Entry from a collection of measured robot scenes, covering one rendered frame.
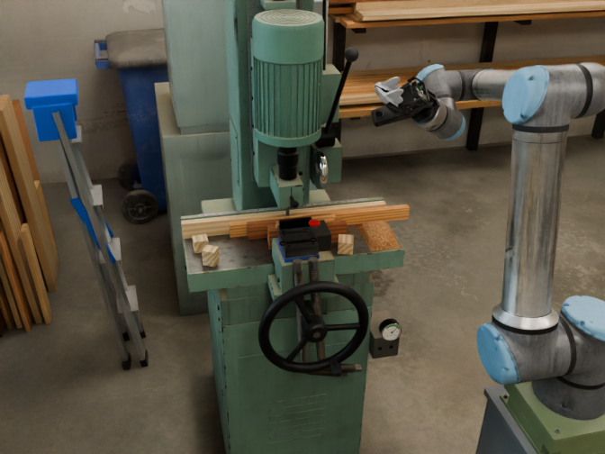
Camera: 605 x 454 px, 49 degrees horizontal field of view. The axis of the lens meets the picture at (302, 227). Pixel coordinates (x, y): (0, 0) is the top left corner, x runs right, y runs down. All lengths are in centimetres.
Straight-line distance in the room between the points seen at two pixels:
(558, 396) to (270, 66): 108
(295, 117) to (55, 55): 252
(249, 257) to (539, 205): 76
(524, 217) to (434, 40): 297
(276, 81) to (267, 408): 101
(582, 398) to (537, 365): 20
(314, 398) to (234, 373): 29
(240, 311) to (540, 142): 90
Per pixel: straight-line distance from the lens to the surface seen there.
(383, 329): 191
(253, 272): 176
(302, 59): 162
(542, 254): 155
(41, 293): 305
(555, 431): 179
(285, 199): 180
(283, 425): 217
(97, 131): 416
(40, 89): 234
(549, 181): 150
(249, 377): 200
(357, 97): 377
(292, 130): 167
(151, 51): 340
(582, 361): 171
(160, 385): 274
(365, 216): 194
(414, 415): 263
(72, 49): 400
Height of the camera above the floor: 190
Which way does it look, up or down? 31 degrees down
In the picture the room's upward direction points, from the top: 1 degrees clockwise
